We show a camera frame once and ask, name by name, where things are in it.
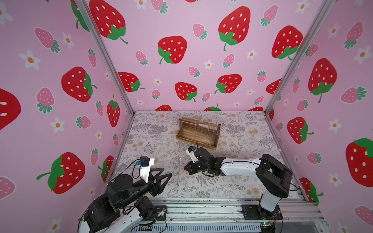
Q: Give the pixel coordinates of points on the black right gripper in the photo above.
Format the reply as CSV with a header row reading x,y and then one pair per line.
x,y
199,156

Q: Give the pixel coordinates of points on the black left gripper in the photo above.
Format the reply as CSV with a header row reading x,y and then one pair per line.
x,y
155,188

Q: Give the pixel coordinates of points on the wooden jewelry display stand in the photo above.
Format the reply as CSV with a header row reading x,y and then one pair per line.
x,y
200,133

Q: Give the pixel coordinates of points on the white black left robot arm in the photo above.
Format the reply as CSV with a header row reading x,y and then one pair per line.
x,y
125,205

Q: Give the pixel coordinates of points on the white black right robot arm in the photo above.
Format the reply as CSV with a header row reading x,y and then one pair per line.
x,y
275,176

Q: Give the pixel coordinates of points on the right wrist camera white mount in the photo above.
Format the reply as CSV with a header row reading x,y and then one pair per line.
x,y
190,151

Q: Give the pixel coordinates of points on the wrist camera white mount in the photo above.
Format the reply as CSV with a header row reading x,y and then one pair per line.
x,y
145,163
190,151

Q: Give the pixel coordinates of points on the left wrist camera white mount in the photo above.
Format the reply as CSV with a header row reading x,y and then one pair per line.
x,y
145,163

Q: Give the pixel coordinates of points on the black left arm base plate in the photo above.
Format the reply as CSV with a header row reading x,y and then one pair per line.
x,y
155,213

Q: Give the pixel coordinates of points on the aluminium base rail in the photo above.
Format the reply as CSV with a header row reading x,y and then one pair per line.
x,y
227,216

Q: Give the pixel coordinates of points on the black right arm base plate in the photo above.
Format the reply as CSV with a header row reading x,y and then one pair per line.
x,y
256,212

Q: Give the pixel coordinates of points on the aluminium corner frame post left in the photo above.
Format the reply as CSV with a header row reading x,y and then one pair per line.
x,y
84,9

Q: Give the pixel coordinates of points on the aluminium corner frame post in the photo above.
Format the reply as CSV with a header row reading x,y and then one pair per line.
x,y
322,13
84,9

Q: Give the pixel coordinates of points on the aluminium corner frame post right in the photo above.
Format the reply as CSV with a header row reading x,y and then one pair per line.
x,y
322,13

